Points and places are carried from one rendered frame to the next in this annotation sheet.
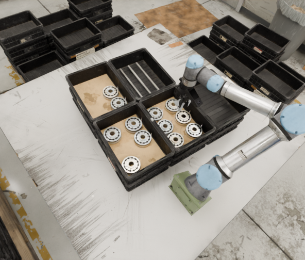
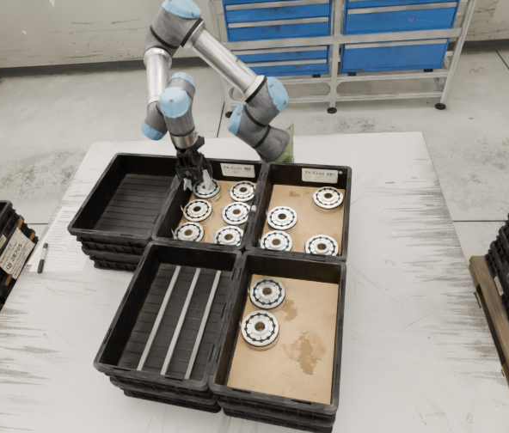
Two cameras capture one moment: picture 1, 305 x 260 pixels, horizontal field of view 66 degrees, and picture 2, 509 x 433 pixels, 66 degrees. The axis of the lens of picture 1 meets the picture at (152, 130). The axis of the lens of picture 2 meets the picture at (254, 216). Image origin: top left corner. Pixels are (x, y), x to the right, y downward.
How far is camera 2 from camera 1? 143 cm
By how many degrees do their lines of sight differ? 63
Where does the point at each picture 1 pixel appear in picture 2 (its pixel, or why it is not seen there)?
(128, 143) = (306, 229)
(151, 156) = (291, 199)
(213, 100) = (125, 212)
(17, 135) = (495, 420)
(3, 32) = not seen: outside the picture
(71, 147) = (390, 318)
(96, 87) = (273, 371)
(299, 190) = not seen: hidden behind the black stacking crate
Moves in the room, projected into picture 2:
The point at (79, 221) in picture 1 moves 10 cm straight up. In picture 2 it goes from (426, 219) to (433, 200)
